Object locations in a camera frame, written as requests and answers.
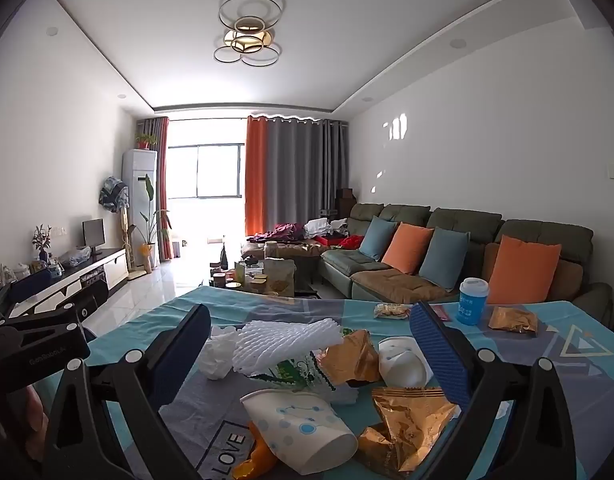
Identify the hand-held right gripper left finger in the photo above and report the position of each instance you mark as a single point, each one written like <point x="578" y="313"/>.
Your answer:
<point x="182" y="355"/>

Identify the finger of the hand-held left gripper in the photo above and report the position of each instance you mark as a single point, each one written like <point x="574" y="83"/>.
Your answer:
<point x="29" y="286"/>
<point x="52" y="322"/>

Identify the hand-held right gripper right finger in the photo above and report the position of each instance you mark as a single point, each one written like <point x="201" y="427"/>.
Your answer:
<point x="437" y="355"/>

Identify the white foam fruit net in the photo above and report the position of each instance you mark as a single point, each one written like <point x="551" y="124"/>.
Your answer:
<point x="287" y="342"/>

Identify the clear green printed plastic bag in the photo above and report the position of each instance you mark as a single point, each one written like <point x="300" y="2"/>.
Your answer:
<point x="299" y="375"/>

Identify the person's left hand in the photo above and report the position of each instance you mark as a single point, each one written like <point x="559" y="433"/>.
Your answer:
<point x="38" y="410"/>

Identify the white ceramic jar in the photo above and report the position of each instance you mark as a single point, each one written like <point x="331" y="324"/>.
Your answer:
<point x="21" y="271"/>

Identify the flattened white paper cup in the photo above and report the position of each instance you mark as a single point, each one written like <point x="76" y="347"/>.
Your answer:
<point x="402" y="365"/>

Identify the red snack packet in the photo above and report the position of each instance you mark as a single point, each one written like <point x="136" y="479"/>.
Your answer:
<point x="443" y="314"/>

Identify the plant in blue vase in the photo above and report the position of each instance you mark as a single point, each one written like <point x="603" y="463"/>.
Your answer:
<point x="41" y="237"/>

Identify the blue cup white lid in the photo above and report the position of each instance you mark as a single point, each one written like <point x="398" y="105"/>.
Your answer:
<point x="472" y="305"/>

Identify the clear cookie packet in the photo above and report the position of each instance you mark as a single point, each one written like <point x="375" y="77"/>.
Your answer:
<point x="392" y="311"/>

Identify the large crumpled gold wrapper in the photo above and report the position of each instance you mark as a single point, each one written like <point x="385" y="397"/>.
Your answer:
<point x="412" y="420"/>

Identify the small gold snack wrapper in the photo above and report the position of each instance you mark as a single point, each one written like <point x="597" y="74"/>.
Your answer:
<point x="512" y="320"/>

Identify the brown seat pad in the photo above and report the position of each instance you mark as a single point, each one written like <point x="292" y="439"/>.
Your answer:
<point x="397" y="282"/>

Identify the black monitor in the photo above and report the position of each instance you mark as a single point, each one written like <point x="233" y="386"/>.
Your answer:
<point x="93" y="232"/>

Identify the white black TV cabinet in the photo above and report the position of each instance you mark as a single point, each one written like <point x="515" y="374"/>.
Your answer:
<point x="114" y="265"/>

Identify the group of jars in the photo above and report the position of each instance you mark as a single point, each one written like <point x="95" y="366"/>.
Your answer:
<point x="237" y="280"/>

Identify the blue cushion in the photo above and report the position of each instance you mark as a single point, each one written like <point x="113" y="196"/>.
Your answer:
<point x="378" y="237"/>
<point x="443" y="260"/>

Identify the blue printed tablecloth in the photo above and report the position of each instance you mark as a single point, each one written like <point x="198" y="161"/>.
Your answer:
<point x="537" y="385"/>

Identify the dark bottle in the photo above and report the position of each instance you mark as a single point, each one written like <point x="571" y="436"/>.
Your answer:
<point x="224" y="257"/>

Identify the orange cushion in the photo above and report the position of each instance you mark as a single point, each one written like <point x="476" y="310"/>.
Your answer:
<point x="524" y="270"/>
<point x="407" y="247"/>

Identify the cloth covered standing fan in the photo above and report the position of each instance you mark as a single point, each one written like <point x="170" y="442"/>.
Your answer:
<point x="112" y="192"/>

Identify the tan snack bag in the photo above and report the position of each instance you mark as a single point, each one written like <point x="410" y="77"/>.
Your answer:
<point x="279" y="275"/>

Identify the white dotted paper cup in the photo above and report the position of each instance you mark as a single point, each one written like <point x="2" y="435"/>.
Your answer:
<point x="297" y="425"/>

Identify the green sofa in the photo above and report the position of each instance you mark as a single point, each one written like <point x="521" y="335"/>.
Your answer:
<point x="467" y="220"/>

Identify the dark coffee table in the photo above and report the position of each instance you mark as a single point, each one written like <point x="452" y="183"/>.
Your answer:
<point x="307" y="292"/>

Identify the red cloth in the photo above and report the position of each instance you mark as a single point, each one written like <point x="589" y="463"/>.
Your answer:
<point x="352" y="242"/>

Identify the brown cushion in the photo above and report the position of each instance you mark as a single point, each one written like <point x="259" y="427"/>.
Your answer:
<point x="569" y="282"/>

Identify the tall leafy potted plant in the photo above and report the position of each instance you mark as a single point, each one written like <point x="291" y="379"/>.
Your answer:
<point x="148" y="190"/>

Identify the white standing air conditioner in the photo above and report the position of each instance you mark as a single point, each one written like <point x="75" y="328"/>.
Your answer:
<point x="137" y="175"/>

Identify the maroon clothes pile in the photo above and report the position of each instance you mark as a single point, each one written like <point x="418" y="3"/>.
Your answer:
<point x="279" y="232"/>

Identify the narrow grey orange curtain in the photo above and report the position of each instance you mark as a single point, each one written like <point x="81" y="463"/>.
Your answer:
<point x="162" y="185"/>

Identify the white clothes pile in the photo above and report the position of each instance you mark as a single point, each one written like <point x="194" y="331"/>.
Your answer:
<point x="324" y="226"/>

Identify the brown cardboard boxes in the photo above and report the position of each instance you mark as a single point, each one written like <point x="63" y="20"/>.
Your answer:
<point x="344" y="200"/>

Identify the small potted plant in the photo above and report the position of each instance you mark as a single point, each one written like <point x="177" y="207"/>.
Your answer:
<point x="144" y="141"/>

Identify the window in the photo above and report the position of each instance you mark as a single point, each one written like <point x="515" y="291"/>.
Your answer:
<point x="207" y="170"/>

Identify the orange and grey curtain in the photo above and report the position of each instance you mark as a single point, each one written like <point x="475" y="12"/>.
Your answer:
<point x="297" y="175"/>

